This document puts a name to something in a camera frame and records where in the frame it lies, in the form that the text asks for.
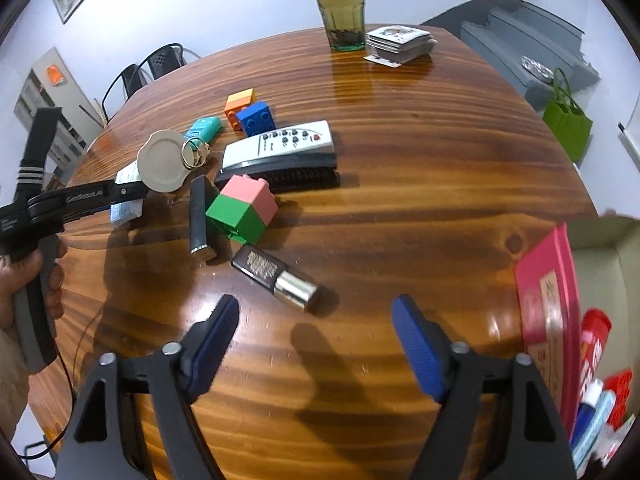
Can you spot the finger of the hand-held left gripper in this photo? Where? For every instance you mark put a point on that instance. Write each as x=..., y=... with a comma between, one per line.
x=130, y=191

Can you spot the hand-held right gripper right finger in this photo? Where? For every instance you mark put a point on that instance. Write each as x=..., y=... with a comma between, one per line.
x=420, y=350

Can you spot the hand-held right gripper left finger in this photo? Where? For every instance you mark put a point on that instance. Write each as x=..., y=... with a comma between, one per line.
x=215, y=345

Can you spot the white tissue pack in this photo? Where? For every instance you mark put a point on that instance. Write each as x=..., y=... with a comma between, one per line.
x=125, y=212

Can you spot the cosmetic tube with silver cap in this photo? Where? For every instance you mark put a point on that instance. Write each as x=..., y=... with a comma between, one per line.
x=199, y=215

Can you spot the dark brown serum bottle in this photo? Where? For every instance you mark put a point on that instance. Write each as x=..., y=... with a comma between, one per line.
x=257, y=265

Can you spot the pink toy block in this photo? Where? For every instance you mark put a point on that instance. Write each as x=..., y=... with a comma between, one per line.
x=250, y=195

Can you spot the pink tin box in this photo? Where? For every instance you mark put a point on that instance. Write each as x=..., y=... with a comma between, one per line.
x=545, y=285

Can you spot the black brush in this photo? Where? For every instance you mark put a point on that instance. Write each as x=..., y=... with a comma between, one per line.
x=300, y=177

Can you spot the blue bottle with white cap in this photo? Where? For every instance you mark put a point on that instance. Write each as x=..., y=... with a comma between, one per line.
x=582, y=410

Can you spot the red candy tube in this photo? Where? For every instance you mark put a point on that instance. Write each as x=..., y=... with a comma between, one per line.
x=595, y=345

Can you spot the person's left forearm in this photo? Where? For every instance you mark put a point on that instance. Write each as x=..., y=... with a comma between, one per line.
x=10, y=385

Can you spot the person's left hand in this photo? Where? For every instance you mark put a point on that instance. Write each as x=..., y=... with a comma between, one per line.
x=10, y=295

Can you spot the teal plastic case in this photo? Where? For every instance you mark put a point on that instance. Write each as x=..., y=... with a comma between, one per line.
x=205, y=127

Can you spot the grey cabinet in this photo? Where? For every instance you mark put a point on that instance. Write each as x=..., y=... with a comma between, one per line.
x=30, y=110

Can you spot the black metal chair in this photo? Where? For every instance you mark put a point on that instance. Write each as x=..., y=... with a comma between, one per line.
x=162, y=57
x=127, y=82

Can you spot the orange toy block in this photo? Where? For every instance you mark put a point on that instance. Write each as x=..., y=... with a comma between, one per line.
x=237, y=107

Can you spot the orange paper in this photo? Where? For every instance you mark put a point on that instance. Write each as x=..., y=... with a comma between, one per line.
x=55, y=75

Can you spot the blue toy block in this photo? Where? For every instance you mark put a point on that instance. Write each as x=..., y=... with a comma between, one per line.
x=255, y=120

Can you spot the white remote control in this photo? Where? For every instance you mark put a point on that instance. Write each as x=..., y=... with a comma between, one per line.
x=280, y=145

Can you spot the wooden desk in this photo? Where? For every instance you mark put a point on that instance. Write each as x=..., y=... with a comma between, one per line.
x=425, y=185

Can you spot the green bag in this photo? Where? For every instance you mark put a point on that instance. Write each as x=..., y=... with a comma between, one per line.
x=567, y=125

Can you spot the glass of tea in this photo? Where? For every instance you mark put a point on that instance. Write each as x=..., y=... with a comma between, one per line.
x=342, y=15

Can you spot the crumpled silver foil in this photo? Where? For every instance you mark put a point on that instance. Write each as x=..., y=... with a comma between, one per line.
x=537, y=67

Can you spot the deck of playing cards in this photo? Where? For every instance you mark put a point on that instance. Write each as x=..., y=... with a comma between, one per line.
x=400, y=42

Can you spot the grey stairs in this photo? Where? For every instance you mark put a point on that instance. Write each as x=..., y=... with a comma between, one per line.
x=515, y=35

